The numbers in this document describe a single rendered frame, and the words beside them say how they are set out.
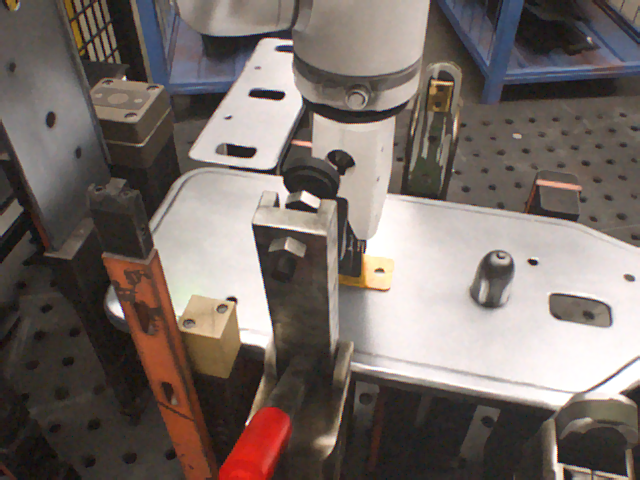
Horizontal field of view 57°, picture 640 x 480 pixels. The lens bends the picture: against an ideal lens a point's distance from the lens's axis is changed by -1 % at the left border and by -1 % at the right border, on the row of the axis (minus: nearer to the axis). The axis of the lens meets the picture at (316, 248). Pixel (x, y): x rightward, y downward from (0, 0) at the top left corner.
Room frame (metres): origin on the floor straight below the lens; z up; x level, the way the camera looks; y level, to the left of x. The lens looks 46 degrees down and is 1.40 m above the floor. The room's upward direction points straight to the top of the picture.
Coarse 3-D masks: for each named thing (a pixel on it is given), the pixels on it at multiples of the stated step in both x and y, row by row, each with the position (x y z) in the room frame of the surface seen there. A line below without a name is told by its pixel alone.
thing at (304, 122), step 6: (276, 96) 0.75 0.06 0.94; (282, 96) 0.75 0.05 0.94; (306, 108) 0.76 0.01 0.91; (306, 114) 0.76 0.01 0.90; (300, 120) 0.74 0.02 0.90; (306, 120) 0.76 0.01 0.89; (300, 126) 0.74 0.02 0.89; (306, 126) 0.76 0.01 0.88; (294, 132) 0.75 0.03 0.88; (288, 150) 0.77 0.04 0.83; (282, 162) 0.76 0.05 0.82
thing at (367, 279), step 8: (368, 256) 0.37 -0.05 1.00; (376, 256) 0.37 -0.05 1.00; (368, 264) 0.36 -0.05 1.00; (376, 264) 0.36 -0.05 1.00; (384, 264) 0.36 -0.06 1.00; (392, 264) 0.36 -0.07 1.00; (368, 272) 0.35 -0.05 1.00; (392, 272) 0.35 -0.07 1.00; (344, 280) 0.35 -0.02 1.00; (352, 280) 0.35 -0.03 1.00; (360, 280) 0.35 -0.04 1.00; (368, 280) 0.35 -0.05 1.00; (376, 280) 0.35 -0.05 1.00; (384, 280) 0.35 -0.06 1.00; (368, 288) 0.34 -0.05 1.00; (376, 288) 0.34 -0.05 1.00; (384, 288) 0.34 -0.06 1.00
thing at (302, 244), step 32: (320, 160) 0.23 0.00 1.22; (320, 192) 0.23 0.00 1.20; (256, 224) 0.20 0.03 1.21; (288, 224) 0.19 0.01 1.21; (320, 224) 0.19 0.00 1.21; (288, 256) 0.19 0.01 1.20; (320, 256) 0.19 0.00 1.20; (288, 288) 0.20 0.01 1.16; (320, 288) 0.20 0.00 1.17; (288, 320) 0.21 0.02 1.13; (320, 320) 0.20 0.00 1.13; (288, 352) 0.22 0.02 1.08; (320, 352) 0.21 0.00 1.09
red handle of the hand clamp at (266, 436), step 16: (288, 368) 0.20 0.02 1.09; (304, 368) 0.20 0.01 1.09; (288, 384) 0.18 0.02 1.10; (304, 384) 0.18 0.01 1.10; (272, 400) 0.16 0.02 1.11; (288, 400) 0.17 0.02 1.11; (256, 416) 0.15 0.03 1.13; (272, 416) 0.15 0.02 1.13; (288, 416) 0.15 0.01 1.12; (256, 432) 0.13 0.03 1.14; (272, 432) 0.13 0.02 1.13; (288, 432) 0.14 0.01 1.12; (240, 448) 0.12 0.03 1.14; (256, 448) 0.12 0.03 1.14; (272, 448) 0.13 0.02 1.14; (224, 464) 0.11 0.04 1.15; (240, 464) 0.11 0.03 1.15; (256, 464) 0.11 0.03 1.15; (272, 464) 0.12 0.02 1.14
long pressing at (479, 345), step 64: (192, 192) 0.47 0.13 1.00; (256, 192) 0.47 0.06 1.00; (192, 256) 0.38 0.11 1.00; (256, 256) 0.38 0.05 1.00; (384, 256) 0.38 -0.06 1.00; (448, 256) 0.38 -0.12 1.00; (512, 256) 0.38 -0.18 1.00; (576, 256) 0.38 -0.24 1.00; (256, 320) 0.30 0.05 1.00; (384, 320) 0.30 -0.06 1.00; (448, 320) 0.30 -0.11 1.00; (512, 320) 0.30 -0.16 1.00; (384, 384) 0.25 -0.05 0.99; (448, 384) 0.24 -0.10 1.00; (512, 384) 0.24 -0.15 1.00; (576, 384) 0.24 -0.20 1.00
